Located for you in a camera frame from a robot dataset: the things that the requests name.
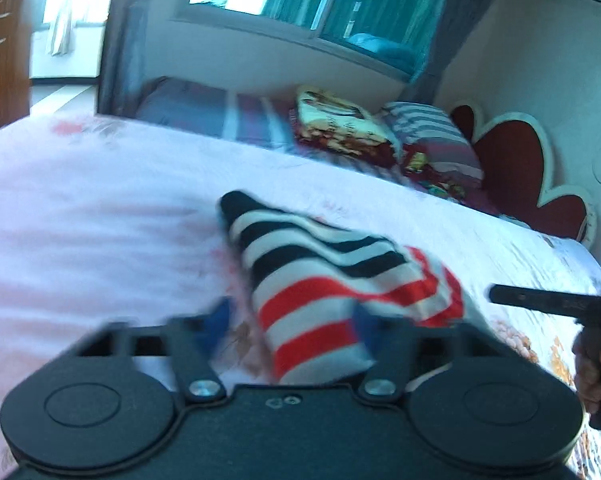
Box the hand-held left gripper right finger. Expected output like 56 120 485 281
353 304 506 403

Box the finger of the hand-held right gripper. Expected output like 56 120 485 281
489 284 601 319

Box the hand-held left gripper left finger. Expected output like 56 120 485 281
75 297 234 403

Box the black white red striped garment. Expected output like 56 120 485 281
218 190 474 386

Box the person's right hand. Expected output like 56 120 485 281
572 332 601 417

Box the red heart-shaped headboard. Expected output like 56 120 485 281
451 102 596 246

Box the bed with white floral sheet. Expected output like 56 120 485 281
0 112 601 480

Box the red printed blanket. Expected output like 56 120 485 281
403 145 481 201

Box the striped pillow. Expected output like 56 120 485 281
383 101 484 188

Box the folded printed blanket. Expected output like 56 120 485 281
293 87 401 166

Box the purple striped quilt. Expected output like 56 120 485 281
135 77 501 216

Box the teal cushion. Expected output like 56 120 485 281
348 33 416 78

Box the grey curtain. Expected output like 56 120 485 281
98 0 148 116
415 0 511 106

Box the white sheer curtain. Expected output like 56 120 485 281
45 0 84 56

